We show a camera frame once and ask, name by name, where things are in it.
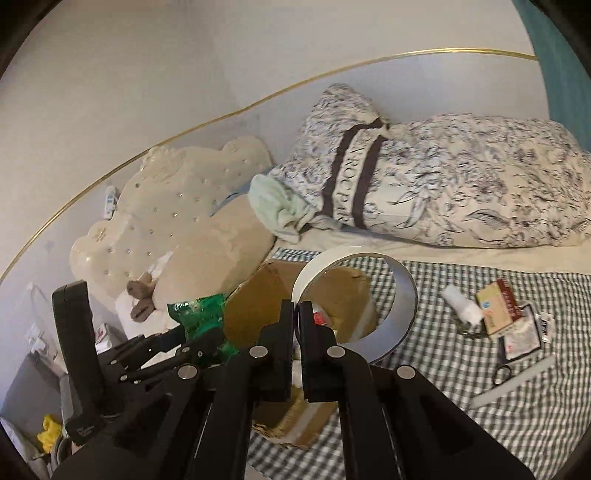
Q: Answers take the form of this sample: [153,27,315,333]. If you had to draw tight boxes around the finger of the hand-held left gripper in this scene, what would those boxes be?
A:
[120,330,232,386]
[108,325,190,365]

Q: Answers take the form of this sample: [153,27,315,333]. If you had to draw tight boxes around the brown cream medicine box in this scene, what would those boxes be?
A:
[475,278,525,335]

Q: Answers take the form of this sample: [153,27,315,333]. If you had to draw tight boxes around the white tape roll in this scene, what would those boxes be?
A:
[291,246,419,365]

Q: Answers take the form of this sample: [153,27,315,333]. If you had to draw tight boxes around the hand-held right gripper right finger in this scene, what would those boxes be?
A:
[299,300,536,480]

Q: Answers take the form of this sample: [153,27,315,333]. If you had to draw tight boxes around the floral print duvet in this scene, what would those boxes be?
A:
[268,83,591,250]

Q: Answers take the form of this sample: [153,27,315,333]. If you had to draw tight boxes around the brown cardboard box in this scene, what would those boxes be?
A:
[222,261,382,448]

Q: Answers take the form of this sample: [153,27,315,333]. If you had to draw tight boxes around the black scissors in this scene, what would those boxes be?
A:
[492,339,513,386]

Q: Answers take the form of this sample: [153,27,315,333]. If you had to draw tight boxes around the brown plush toy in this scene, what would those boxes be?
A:
[127,272,158,321]

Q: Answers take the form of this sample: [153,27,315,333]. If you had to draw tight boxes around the beige pillow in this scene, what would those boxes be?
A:
[152,196,278,315]

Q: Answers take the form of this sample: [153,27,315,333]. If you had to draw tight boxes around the mint green cloth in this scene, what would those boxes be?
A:
[248,175,319,243]

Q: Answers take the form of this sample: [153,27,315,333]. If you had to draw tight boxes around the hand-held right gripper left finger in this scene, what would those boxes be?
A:
[115,299,296,480]

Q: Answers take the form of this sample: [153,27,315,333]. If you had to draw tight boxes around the yellow crumpled bag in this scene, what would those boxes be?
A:
[37,414,63,453]

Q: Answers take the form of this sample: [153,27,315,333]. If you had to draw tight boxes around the green snack packet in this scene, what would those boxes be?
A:
[167,293,241,365]

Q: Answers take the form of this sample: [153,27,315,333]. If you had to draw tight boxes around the cream tufted headboard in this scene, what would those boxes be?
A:
[69,136,273,296]

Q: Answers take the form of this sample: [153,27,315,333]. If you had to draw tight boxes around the white plastic stick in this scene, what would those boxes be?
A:
[468,354,557,409]

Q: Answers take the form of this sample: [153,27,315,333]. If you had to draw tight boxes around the white plastic bottle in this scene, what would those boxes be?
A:
[441,284,483,326]

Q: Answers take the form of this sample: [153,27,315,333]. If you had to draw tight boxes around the teal curtain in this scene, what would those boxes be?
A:
[512,0,591,153]

